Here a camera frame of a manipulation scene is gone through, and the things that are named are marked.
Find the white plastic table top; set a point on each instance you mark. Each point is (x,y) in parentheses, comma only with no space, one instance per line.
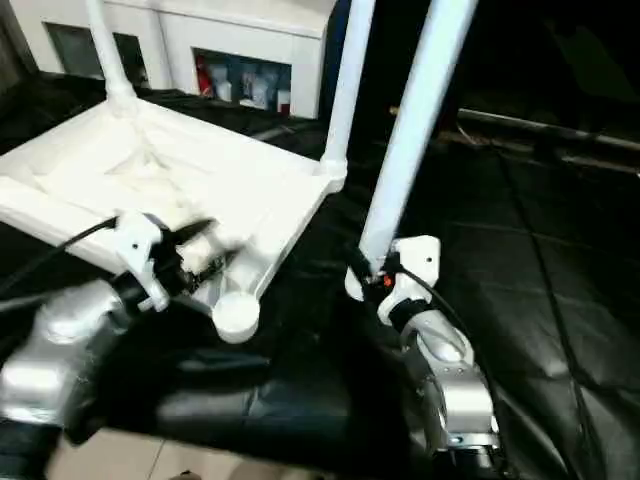
(250,190)

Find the white plastic table leg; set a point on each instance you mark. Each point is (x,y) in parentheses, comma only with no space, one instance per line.
(111,50)
(347,75)
(415,125)

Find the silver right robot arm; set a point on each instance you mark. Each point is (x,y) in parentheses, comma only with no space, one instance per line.
(450,345)

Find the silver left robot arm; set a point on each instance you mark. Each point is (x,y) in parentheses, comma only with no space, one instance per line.
(65,315)

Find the white cup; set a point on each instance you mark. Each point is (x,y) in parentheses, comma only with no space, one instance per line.
(224,89)

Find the red bottle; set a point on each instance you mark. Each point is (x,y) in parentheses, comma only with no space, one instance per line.
(201,75)

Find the black mat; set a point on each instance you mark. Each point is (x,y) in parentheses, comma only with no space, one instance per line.
(550,250)

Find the white cabinet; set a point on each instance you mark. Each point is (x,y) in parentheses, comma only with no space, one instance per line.
(250,35)

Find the black box with gold label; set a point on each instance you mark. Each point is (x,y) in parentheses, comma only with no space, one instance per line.
(385,60)

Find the black rod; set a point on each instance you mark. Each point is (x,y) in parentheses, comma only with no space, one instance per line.
(550,131)

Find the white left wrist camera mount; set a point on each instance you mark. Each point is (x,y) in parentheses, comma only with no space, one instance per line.
(140,245)

